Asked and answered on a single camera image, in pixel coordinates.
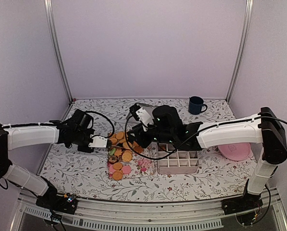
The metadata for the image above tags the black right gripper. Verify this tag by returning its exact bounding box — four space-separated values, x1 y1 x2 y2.
126 123 175 149

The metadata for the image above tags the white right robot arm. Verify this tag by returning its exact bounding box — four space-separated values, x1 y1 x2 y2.
125 103 287 210

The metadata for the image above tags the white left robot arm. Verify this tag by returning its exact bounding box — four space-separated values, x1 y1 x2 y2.
0 109 111 209

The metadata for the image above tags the silver tin lid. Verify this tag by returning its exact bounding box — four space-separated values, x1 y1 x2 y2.
126 103 158 121

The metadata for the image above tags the floral rectangular tray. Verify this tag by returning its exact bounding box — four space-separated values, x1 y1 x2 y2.
107 131 156 180

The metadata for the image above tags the green sandwich cookie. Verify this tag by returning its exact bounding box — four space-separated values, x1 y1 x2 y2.
109 148 116 156

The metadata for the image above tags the pink sandwich cookie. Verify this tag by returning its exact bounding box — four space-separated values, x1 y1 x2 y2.
121 165 132 175

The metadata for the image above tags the pink divided cookie tin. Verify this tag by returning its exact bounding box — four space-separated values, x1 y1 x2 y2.
156 144 199 175

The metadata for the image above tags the dark blue mug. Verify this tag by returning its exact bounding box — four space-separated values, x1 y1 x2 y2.
188 96 208 115

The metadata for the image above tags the pink plate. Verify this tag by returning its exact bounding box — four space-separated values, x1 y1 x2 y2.
218 143 252 161

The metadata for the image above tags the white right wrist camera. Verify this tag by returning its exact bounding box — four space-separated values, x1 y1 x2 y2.
129 104 154 132

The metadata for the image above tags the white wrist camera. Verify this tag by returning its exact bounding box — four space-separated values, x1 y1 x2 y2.
129 104 154 132
88 135 108 148

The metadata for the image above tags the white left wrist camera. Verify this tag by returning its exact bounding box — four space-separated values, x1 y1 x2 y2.
88 135 108 148

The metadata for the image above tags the front aluminium rail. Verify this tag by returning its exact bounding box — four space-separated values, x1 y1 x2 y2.
11 188 287 231

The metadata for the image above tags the left aluminium frame post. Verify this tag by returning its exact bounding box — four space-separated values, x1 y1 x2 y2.
44 0 73 103

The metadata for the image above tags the aluminium frame post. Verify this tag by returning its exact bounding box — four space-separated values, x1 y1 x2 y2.
44 0 73 103
225 0 254 104

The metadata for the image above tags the right aluminium frame post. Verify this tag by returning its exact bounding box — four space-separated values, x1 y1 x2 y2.
225 0 254 104

